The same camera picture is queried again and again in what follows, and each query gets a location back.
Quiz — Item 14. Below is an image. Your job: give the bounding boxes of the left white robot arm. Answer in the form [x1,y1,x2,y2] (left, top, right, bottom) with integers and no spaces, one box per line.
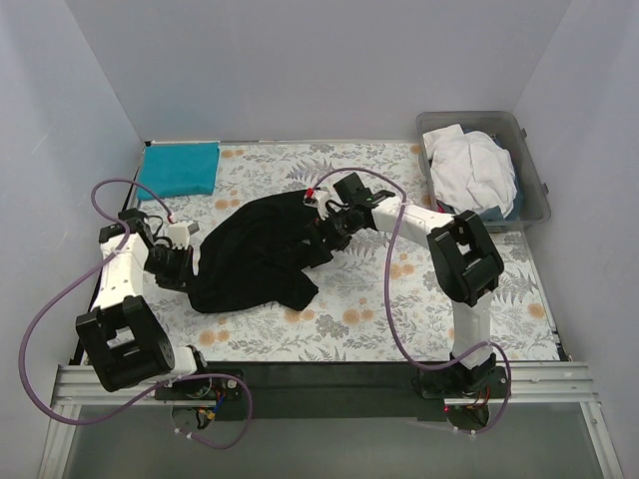
[76,209,213,399]

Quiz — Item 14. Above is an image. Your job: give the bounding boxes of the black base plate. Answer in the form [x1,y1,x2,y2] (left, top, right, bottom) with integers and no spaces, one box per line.
[155,362,507,426]

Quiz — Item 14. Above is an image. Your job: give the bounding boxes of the purple cable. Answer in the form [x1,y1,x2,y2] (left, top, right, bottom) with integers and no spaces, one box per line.
[19,177,255,449]
[312,168,513,438]

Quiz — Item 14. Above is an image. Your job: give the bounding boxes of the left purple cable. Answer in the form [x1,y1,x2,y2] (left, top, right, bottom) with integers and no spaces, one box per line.
[19,177,255,449]

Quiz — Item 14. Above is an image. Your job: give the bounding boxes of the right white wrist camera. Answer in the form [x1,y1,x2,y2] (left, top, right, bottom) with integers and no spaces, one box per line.
[303,188,331,220]

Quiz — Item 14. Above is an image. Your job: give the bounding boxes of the aluminium frame rail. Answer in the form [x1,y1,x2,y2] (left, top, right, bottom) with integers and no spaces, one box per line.
[51,361,623,478]

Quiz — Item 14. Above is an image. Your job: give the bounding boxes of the clear plastic bin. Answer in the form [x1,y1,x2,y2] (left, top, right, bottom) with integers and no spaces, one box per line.
[415,111,551,234]

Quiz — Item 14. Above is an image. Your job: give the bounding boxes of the black t shirt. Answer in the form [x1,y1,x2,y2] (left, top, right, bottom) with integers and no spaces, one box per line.
[187,190,332,313]

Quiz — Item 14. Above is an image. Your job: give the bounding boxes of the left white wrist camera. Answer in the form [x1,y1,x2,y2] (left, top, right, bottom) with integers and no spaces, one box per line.
[165,222,200,249]

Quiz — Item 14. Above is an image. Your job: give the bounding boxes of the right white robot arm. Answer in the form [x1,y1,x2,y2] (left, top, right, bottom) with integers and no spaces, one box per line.
[303,169,504,397]

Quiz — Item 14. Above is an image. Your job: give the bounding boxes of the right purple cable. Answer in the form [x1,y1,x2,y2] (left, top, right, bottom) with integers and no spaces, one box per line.
[312,168,513,438]

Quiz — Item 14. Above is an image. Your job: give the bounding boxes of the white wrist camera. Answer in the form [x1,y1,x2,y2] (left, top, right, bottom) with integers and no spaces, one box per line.
[303,188,331,220]
[165,222,200,249]

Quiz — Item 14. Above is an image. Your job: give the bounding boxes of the floral patterned table mat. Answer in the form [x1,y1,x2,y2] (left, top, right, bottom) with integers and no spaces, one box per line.
[141,142,559,362]

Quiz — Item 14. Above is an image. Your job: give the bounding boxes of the folded teal t shirt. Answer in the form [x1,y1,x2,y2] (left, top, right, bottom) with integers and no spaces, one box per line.
[138,143,220,199]

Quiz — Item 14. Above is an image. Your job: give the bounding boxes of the white t shirt in bin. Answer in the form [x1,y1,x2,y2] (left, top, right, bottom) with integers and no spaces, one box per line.
[421,124,517,219]

